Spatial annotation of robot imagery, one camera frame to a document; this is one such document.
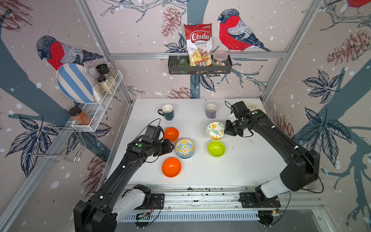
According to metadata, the orange spice jar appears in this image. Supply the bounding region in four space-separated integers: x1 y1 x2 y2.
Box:
69 106 91 126

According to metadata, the plastic bag on shelf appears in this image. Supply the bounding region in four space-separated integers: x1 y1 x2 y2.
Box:
84 61 106 103

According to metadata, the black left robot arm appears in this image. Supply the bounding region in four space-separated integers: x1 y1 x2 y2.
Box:
73 139 174 232

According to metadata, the dark green mug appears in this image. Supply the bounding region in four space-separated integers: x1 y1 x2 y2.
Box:
157 104 174 121

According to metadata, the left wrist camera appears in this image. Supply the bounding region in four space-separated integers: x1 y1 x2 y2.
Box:
141 125 164 145

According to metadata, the near orange plastic bowl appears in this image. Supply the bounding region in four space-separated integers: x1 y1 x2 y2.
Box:
162 158 182 178

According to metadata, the lime green plastic bowl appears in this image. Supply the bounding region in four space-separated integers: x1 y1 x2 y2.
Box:
207 141 226 158

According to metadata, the blue white striped plate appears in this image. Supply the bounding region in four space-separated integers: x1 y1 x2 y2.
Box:
56 63 95 103

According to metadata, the black wall basket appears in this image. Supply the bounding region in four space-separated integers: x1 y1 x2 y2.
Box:
168 55 233 74

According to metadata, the purple mug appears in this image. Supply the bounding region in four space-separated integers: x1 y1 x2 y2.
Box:
205 103 217 119

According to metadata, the yellow flower ceramic bowl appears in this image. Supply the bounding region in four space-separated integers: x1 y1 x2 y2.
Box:
206 122 226 141

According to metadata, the red Chuba chips bag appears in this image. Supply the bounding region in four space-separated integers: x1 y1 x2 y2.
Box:
184 24 213 66

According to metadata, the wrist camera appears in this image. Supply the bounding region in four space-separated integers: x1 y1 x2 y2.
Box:
141 125 164 145
231 101 250 119

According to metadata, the orange plastic bowl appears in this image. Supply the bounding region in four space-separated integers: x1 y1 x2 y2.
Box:
162 158 182 178
164 127 179 143

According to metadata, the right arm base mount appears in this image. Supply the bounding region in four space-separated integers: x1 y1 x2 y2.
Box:
238 192 281 208

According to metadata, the clear jar pink lid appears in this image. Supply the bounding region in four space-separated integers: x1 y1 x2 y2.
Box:
213 51 228 66

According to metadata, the white wire wall shelf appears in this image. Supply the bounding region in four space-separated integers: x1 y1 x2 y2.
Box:
71 71 123 132

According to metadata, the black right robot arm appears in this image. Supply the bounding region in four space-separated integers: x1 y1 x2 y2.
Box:
224 109 320 201

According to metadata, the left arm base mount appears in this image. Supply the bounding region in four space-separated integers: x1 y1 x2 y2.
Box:
135 193 165 210

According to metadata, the black lid spice jar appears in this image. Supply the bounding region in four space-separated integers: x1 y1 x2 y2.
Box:
97 75 114 95
96 63 115 84

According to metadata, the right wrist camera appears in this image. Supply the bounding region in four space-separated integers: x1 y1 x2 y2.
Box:
231 101 250 119

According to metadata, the blue yellow patterned bowl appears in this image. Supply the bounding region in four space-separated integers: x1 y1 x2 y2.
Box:
175 139 195 156

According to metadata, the far orange plastic bowl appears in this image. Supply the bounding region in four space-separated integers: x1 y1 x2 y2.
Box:
164 127 179 143

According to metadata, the green glass jar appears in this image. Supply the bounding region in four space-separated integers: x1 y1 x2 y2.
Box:
177 59 189 67

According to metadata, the blue cream ceramic plate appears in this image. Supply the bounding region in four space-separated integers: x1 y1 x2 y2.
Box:
244 101 267 114

